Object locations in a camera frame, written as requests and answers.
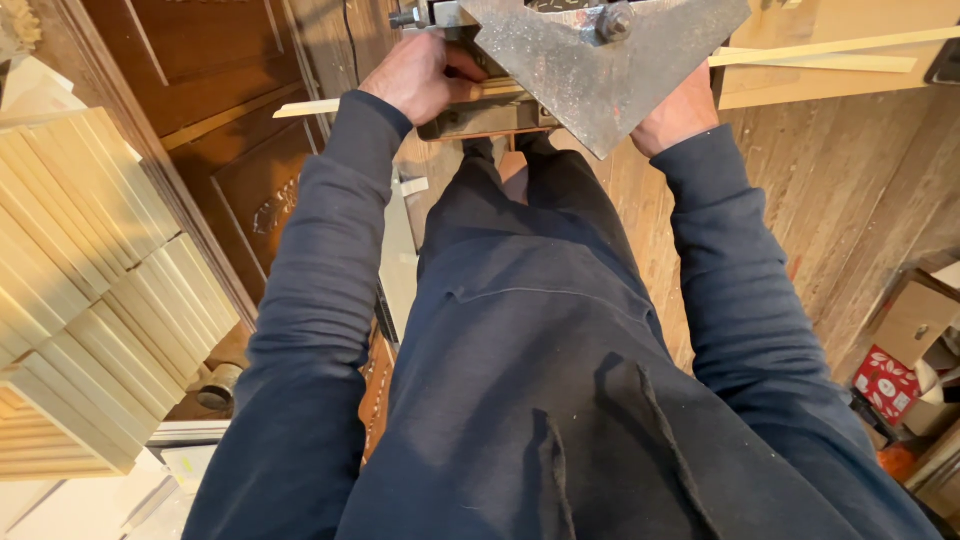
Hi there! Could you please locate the long thin pale wood strip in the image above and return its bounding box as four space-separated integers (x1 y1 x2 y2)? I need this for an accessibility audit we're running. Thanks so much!
273 26 960 120

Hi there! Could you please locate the flat pale wood strip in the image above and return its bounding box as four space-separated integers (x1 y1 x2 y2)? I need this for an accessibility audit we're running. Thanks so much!
711 47 919 75

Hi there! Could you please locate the white boards heap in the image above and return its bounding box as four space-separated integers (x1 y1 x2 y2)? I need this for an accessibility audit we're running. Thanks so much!
0 420 232 540

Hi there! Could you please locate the black tool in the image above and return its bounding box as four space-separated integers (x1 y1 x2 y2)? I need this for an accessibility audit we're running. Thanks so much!
924 43 960 86

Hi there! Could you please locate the person's dark blue clothed body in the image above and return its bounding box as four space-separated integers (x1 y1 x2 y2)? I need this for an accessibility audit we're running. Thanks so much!
333 131 939 540

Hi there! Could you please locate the orange plastic bag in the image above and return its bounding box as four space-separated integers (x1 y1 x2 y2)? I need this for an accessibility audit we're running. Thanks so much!
876 441 922 485

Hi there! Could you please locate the pale wooden workbench board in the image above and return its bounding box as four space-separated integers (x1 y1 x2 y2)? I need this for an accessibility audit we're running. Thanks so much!
714 0 960 112

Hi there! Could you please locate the round metal tin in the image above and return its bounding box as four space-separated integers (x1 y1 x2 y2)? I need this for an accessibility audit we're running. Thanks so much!
196 363 244 411

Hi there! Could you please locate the metal mitre cutting machine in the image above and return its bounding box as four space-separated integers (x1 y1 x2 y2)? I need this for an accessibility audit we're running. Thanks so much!
388 0 753 161

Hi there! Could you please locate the person's left hand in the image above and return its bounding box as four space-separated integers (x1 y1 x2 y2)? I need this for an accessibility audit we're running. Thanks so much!
359 30 492 128

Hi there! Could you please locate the person's right hand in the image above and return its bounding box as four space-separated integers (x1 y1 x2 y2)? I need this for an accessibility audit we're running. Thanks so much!
629 61 721 159

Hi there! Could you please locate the white plank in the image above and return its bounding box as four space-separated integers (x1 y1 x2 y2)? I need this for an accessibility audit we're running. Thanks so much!
375 174 421 348

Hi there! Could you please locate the brown cardboard box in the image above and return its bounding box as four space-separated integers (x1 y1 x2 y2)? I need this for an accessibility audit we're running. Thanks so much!
870 258 960 370

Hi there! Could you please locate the stack of pale wood mouldings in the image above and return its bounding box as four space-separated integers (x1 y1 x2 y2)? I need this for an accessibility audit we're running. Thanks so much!
0 106 241 481

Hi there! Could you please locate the red patterned box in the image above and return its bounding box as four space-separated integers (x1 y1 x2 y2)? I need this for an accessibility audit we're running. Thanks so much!
852 344 924 427

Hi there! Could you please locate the carved dark wooden door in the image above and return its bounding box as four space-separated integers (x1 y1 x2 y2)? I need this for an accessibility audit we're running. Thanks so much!
33 0 354 331

